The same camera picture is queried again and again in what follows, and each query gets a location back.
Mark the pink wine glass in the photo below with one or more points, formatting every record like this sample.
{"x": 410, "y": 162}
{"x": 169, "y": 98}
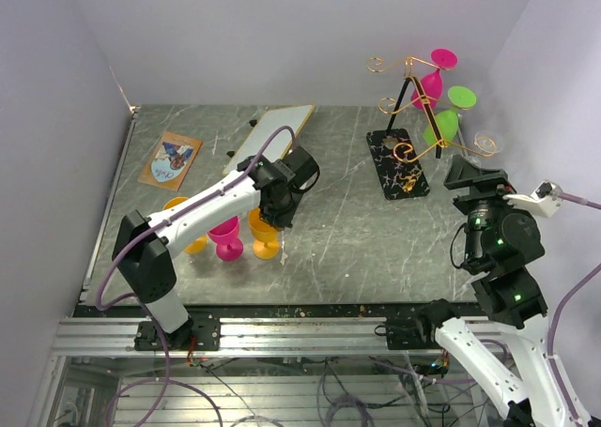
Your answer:
{"x": 229, "y": 247}
{"x": 432, "y": 83}

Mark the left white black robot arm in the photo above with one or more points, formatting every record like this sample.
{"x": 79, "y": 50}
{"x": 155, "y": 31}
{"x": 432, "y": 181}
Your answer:
{"x": 147, "y": 245}

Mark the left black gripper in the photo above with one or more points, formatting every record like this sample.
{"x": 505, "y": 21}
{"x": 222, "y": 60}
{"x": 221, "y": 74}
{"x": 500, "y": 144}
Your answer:
{"x": 301, "y": 190}

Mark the green wine glass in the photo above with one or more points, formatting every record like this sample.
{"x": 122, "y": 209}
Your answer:
{"x": 447, "y": 121}

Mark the gold black wine glass rack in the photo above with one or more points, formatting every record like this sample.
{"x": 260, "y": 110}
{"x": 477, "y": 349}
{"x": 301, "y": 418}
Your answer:
{"x": 397, "y": 163}

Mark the orange picture book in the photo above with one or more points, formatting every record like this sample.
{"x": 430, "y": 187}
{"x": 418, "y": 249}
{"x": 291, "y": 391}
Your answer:
{"x": 170, "y": 161}

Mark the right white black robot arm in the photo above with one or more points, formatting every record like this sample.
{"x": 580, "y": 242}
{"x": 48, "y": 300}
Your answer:
{"x": 502, "y": 238}

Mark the clear wine glass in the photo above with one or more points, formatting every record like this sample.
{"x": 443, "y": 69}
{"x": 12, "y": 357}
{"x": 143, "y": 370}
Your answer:
{"x": 482, "y": 146}

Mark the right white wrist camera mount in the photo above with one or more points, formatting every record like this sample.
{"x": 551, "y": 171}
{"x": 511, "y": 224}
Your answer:
{"x": 543, "y": 202}

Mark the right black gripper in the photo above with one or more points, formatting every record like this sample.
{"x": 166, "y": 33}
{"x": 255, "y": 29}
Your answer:
{"x": 464, "y": 173}

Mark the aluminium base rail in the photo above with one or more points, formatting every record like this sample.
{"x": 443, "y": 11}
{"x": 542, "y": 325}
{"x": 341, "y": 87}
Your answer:
{"x": 252, "y": 331}

